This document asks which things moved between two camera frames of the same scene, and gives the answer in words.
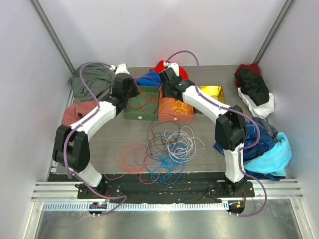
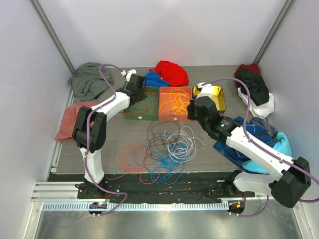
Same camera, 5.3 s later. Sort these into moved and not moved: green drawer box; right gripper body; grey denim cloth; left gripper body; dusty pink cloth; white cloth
Moved: right gripper body; left gripper body
Not moved: white cloth; dusty pink cloth; grey denim cloth; green drawer box
